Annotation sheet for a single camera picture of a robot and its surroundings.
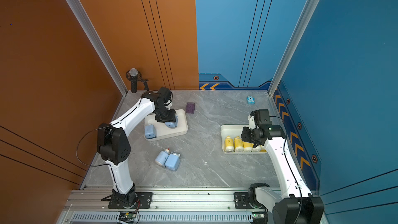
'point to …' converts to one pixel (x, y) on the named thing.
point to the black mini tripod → (145, 84)
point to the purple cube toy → (190, 108)
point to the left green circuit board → (131, 214)
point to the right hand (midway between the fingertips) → (244, 134)
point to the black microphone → (133, 75)
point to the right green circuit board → (257, 215)
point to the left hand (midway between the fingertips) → (172, 118)
